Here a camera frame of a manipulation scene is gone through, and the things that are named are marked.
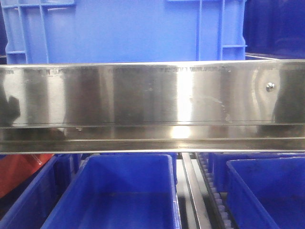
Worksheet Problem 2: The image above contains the large blue upper crate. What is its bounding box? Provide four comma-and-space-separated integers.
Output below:
0, 0, 246, 64

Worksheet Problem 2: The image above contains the blue bin with red bag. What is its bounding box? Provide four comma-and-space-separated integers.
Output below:
0, 154, 81, 229

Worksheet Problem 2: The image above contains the shelf rail bolt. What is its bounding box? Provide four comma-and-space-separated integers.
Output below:
266, 82, 275, 92

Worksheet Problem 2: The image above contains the dark blue upper right crate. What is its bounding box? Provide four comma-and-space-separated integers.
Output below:
244, 0, 305, 59

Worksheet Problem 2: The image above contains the steel roller track divider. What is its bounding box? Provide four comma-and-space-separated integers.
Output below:
181, 152, 212, 229

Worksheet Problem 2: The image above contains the blue centre bin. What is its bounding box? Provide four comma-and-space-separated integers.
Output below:
42, 154, 181, 229

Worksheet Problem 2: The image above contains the steel upper shelf rail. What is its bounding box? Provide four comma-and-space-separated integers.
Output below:
0, 60, 305, 155

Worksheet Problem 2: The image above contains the red plastic bag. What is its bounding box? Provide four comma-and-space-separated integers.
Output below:
0, 154, 53, 198

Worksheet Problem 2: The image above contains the blue rear right bin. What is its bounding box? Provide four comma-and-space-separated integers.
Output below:
208, 153, 305, 192

